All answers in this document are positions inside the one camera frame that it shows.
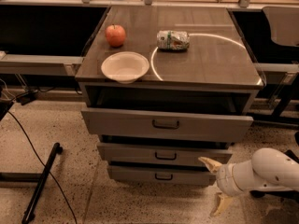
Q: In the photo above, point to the grey drawer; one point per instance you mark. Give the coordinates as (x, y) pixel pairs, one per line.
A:
(166, 125)
(172, 176)
(178, 156)

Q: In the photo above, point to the white bowl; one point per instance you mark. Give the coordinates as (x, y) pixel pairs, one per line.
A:
(125, 67)

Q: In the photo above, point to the crumpled chip bag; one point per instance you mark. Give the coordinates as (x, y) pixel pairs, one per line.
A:
(173, 40)

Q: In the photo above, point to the grey bottom drawer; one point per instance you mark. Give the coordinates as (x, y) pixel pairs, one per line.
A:
(172, 176)

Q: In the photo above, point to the grey drawer cabinet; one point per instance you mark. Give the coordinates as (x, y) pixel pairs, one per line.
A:
(215, 61)

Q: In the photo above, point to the black stand leg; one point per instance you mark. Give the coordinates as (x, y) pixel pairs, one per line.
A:
(29, 214)

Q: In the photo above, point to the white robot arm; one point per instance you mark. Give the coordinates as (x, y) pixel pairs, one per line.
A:
(269, 171)

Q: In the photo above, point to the grey top drawer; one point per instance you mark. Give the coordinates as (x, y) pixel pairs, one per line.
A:
(166, 125)

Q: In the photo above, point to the red apple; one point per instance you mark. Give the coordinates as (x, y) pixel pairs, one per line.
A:
(115, 35)

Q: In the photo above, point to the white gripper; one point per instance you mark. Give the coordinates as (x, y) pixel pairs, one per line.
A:
(226, 179)

